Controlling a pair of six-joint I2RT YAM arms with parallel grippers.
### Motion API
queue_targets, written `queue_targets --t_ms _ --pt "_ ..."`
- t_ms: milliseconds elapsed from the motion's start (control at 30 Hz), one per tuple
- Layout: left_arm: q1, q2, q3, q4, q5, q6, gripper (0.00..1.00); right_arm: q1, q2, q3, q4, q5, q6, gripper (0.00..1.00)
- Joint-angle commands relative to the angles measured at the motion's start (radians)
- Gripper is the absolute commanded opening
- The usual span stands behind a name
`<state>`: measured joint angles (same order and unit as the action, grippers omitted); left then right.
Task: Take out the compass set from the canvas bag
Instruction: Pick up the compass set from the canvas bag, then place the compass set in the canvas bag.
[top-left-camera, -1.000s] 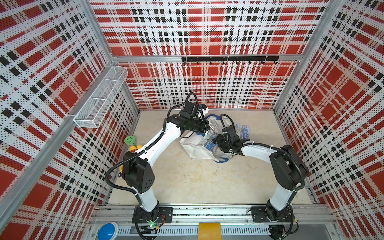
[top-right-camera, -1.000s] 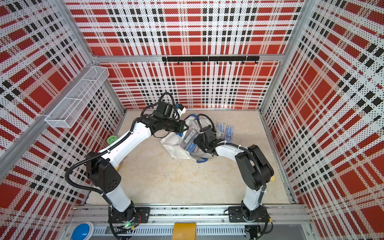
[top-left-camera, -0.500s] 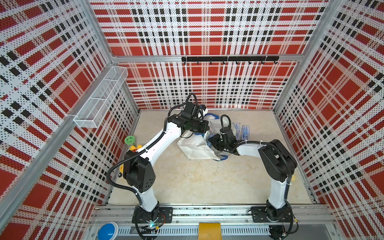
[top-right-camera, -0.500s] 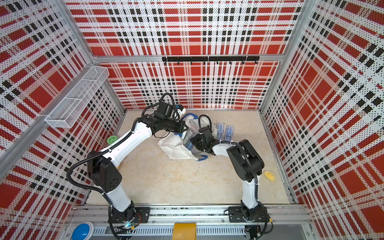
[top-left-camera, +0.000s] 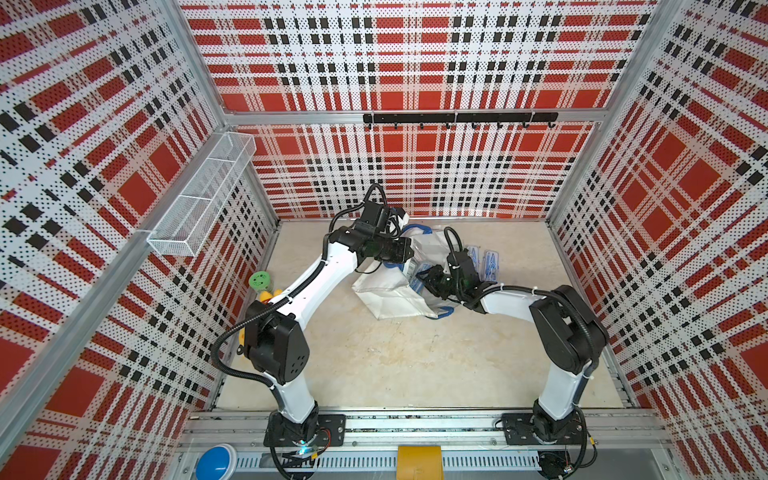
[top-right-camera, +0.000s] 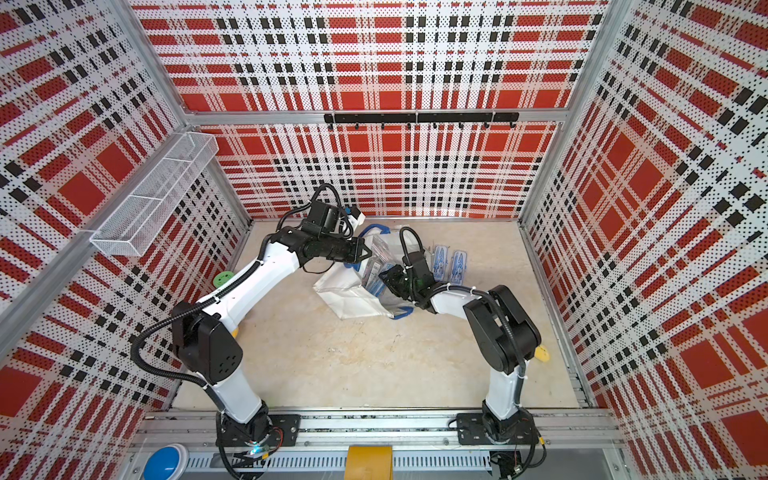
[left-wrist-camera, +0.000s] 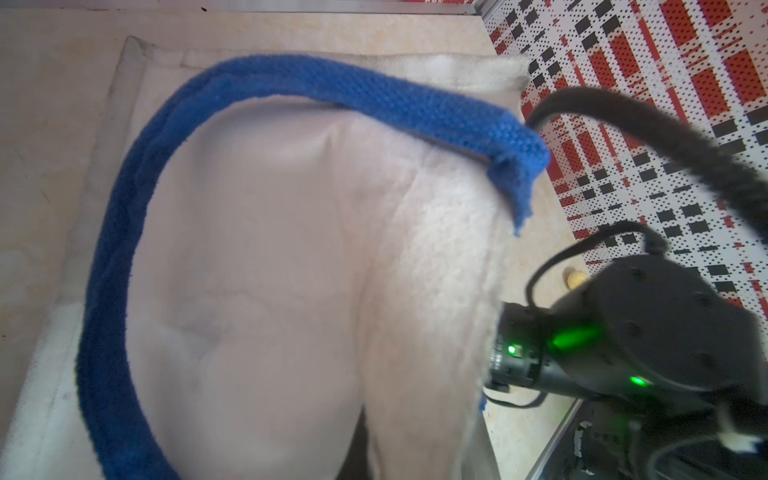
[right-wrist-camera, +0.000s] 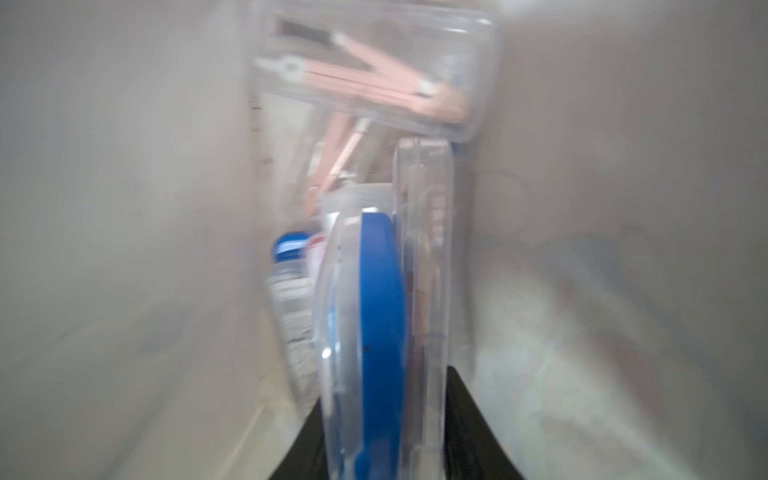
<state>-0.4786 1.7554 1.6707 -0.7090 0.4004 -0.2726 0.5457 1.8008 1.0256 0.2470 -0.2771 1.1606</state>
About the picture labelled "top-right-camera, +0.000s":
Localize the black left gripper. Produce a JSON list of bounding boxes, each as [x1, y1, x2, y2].
[[320, 234, 374, 264]]

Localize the blue compass set case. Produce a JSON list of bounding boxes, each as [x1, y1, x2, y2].
[[362, 259, 393, 297], [449, 250, 468, 285], [432, 245, 450, 282]]

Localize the white canvas bag blue handles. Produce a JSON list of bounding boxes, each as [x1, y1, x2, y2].
[[313, 224, 424, 320]]

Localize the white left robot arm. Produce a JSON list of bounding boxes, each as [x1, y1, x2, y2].
[[130, 226, 372, 425]]

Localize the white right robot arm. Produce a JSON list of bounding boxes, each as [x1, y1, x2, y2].
[[379, 266, 542, 421]]

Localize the green round toy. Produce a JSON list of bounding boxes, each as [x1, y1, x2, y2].
[[213, 271, 235, 289]]

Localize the yellow round disc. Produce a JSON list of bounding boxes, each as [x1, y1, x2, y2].
[[534, 345, 551, 363]]

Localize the blue round button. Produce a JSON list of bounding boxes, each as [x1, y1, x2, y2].
[[142, 444, 189, 480]]

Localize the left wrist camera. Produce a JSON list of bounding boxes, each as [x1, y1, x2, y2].
[[302, 200, 365, 237]]

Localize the black hook rail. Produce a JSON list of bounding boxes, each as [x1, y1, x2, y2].
[[323, 112, 520, 128]]

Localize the white wire mesh basket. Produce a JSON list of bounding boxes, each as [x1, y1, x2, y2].
[[90, 132, 218, 257]]

